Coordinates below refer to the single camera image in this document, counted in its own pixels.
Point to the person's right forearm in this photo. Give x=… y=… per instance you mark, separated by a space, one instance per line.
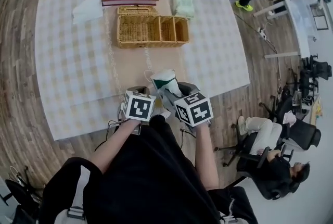
x=206 y=157

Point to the person's left forearm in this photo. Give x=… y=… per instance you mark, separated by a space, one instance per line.
x=114 y=147

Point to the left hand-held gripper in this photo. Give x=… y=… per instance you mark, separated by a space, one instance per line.
x=139 y=108

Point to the black office chair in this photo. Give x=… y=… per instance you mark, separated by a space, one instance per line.
x=23 y=199
x=270 y=186
x=304 y=87
x=309 y=134
x=321 y=69

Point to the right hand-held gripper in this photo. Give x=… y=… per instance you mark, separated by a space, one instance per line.
x=193 y=111

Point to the white and green bag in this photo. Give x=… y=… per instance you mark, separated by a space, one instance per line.
x=164 y=79

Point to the white desk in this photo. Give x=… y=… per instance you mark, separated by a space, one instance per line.
x=301 y=22

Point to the pale green wipes pack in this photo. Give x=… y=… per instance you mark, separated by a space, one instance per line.
x=183 y=2

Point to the white tissue paper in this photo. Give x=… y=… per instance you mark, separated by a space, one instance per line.
x=87 y=10

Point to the checkered tablecloth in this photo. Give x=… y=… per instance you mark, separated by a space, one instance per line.
x=72 y=61

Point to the person's white shoe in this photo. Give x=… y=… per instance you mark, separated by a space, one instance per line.
x=162 y=113

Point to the wicker basket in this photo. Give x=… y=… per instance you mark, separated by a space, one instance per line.
x=135 y=44

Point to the person's black clothing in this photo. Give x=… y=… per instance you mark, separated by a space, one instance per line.
x=145 y=178

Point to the white power strip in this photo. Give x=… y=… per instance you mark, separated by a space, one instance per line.
x=262 y=33

